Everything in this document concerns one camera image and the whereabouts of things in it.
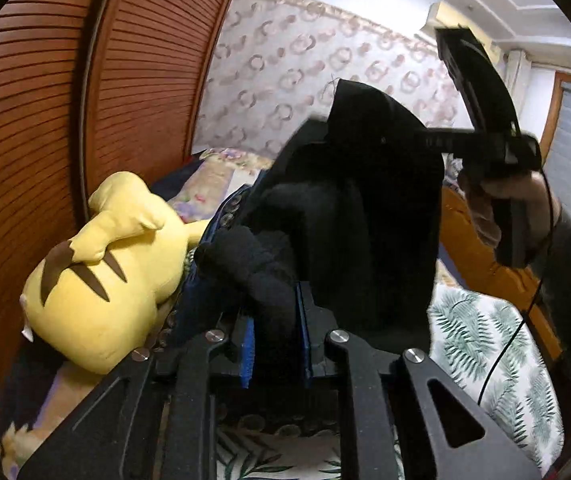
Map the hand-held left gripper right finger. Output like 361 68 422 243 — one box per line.
295 285 541 480

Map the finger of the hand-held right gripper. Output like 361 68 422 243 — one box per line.
418 129 459 155

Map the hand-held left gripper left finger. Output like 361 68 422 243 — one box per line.
18 310 256 480

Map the black t-shirt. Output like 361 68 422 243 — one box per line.
192 77 443 381

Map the person's right hand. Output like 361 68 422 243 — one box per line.
458 167 561 257

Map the beige tied curtain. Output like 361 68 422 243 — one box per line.
505 49 533 106

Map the cream air conditioner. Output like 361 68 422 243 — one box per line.
423 2 503 51

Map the wooden cabinet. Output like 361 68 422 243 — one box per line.
438 185 561 361

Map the yellow plush toy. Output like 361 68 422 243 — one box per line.
0 170 216 467

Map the leaf-print sheet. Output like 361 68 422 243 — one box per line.
215 285 566 480

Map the circle-patterned sheer curtain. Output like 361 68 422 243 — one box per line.
192 0 471 161

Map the floral blanket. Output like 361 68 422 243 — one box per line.
200 146 276 171

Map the wooden louvered wardrobe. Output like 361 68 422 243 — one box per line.
0 0 251 436

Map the black cable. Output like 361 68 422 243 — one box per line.
478 167 556 406

